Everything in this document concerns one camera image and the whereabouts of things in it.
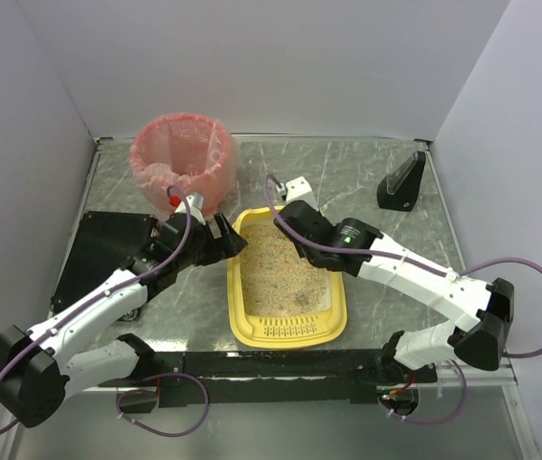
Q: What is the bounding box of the yellow litter box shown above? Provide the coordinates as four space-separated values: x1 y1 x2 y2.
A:
227 208 348 350

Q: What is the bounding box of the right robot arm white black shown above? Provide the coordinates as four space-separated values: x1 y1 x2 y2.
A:
275 200 514 371

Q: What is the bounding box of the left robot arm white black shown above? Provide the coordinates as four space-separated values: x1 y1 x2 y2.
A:
0 212 247 427

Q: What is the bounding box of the litter clump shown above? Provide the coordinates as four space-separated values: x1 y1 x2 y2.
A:
294 293 310 307

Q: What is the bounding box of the black triangular scoop holder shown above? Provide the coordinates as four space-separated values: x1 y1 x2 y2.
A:
376 150 426 212

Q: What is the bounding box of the pink lined waste basket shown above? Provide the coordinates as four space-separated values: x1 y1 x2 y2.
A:
129 113 240 219

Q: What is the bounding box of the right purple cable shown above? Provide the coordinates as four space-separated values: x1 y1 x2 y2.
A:
263 172 542 426

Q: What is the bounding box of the purple cable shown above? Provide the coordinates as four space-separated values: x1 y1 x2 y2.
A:
0 185 195 438
263 172 542 426

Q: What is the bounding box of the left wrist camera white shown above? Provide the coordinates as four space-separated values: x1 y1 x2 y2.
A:
174 193 206 225

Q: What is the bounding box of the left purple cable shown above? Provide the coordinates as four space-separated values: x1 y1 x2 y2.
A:
0 185 195 438

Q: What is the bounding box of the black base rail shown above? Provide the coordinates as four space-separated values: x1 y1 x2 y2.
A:
104 349 438 408

